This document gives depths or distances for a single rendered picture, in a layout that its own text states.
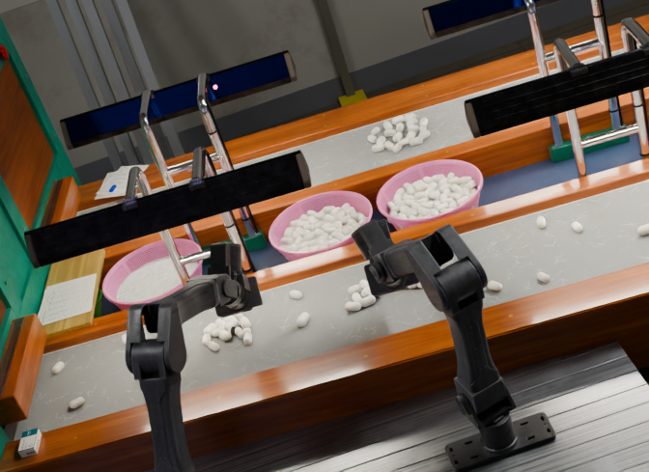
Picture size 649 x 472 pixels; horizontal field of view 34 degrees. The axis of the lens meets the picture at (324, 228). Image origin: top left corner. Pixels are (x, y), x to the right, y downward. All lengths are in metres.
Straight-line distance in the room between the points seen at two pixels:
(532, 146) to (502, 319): 0.74
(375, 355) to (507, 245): 0.44
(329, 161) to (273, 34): 1.99
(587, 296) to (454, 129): 0.89
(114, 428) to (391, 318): 0.62
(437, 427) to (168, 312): 0.58
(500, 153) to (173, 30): 2.37
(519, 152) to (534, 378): 0.81
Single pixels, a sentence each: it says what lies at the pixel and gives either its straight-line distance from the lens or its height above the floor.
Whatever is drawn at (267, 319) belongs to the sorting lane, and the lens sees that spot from 2.43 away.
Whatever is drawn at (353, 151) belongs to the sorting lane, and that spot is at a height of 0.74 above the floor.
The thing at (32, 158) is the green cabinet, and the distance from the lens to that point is 3.12.
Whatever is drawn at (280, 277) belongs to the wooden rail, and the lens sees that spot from 2.50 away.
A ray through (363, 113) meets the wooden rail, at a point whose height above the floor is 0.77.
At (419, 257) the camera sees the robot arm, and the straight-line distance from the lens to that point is 1.79.
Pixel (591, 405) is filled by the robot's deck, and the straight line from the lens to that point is 2.09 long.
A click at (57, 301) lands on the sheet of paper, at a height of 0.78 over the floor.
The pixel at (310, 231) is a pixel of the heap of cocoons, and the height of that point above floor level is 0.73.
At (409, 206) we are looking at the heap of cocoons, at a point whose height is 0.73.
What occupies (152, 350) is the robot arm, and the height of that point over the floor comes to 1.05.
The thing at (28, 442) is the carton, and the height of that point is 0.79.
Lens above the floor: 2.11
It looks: 31 degrees down
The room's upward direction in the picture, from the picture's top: 19 degrees counter-clockwise
